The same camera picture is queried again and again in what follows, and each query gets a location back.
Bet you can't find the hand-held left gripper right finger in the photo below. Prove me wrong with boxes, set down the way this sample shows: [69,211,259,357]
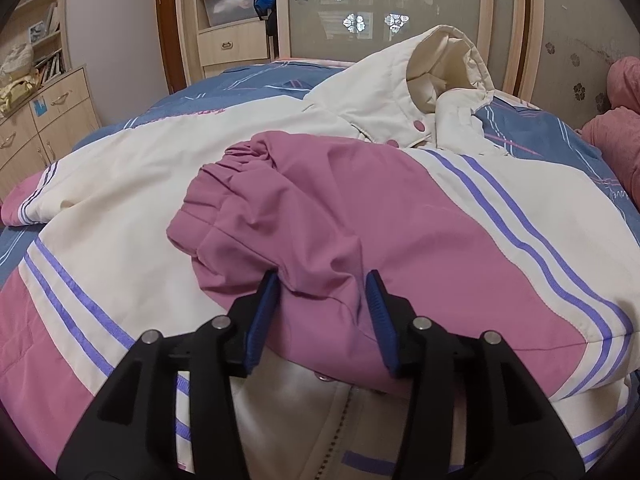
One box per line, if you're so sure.
[364,270,586,480]

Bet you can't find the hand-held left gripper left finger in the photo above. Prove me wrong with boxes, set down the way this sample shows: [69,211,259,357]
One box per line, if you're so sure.
[56,270,282,480]

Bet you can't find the cream and pink hooded jacket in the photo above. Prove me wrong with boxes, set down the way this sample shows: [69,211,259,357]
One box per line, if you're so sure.
[0,25,640,480]

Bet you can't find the blue patterned bed sheet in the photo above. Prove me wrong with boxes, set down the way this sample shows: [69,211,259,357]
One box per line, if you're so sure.
[0,57,640,286]

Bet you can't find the wooden wardrobe drawer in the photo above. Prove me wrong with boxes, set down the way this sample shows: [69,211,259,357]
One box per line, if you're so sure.
[197,19,269,67]

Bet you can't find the light wooden cabinet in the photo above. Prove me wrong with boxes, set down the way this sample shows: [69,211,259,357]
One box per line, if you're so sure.
[0,63,104,202]

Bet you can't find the pink quilt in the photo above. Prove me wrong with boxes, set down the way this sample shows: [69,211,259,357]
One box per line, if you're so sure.
[575,56,640,193]

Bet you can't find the row of books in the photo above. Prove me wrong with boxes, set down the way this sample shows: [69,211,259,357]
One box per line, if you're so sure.
[34,51,67,84]

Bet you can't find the yellow bag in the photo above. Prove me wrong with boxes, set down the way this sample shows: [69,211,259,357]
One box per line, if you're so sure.
[0,72,42,115]

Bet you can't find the white bag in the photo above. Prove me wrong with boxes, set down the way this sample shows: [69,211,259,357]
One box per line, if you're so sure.
[0,42,36,80]

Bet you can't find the wooden bookshelf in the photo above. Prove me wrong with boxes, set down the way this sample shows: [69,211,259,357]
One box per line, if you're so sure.
[0,0,72,123]

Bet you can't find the brown door frame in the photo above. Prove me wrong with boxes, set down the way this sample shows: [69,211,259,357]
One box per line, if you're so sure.
[154,0,189,95]

